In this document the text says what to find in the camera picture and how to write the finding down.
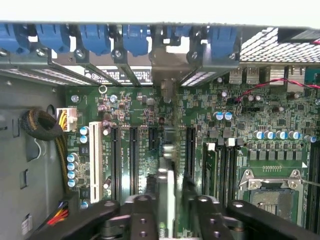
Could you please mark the short black expansion slot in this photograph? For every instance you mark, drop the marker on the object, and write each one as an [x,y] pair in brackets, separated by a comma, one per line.
[154,138]

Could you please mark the white expansion slot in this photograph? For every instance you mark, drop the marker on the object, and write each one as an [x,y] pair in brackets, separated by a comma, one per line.
[95,162]

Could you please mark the grey power supply unit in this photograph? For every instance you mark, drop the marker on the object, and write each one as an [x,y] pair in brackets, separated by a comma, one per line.
[15,150]

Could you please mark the metal CPU socket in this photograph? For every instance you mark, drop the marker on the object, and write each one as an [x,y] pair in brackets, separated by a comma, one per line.
[272,202]

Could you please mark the white power connector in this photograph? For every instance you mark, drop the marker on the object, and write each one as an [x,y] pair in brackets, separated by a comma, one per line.
[71,120]

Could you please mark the black RAM slot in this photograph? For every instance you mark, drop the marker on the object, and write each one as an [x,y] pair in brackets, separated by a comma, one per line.
[232,172]
[222,172]

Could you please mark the thin metal locking lever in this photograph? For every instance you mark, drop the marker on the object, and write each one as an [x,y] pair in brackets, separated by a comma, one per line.
[311,183]

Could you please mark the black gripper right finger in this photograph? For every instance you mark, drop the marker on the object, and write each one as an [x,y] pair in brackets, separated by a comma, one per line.
[210,220]

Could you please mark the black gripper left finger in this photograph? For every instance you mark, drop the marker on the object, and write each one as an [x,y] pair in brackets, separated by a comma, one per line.
[140,220]

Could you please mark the long black expansion slot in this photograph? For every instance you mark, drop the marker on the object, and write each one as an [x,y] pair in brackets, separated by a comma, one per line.
[115,162]
[134,162]
[191,150]

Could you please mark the black and silver PC case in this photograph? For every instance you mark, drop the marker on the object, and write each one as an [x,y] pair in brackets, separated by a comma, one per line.
[217,62]

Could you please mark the green motherboard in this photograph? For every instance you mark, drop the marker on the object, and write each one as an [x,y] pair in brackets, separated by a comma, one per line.
[140,105]

